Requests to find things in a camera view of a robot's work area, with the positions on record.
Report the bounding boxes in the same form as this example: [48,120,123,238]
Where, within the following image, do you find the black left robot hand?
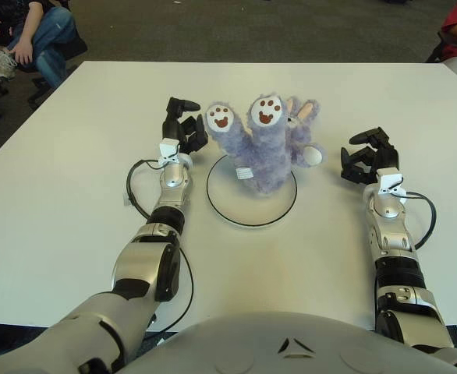
[161,97,210,155]

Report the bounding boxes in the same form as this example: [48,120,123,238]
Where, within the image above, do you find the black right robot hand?
[339,126,401,185]

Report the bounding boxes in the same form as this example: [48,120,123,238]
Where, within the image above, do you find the purple plush bunny doll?
[204,92,327,196]

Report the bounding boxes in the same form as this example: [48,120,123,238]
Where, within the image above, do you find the white plate with dark rim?
[206,153,298,228]

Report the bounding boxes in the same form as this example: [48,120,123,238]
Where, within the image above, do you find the black office chair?
[425,30,452,64]
[0,21,89,118]

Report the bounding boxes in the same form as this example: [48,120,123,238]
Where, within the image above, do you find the person in blue jeans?
[0,0,77,89]

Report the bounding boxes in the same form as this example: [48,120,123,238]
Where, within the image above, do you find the grey robot torso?
[129,310,457,374]

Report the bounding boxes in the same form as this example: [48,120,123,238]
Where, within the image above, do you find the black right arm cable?
[402,190,437,250]

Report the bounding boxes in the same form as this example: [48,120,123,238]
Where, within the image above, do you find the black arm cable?
[126,157,195,334]
[402,190,437,250]

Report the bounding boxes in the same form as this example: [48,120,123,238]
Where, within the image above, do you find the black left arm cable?
[126,157,195,334]

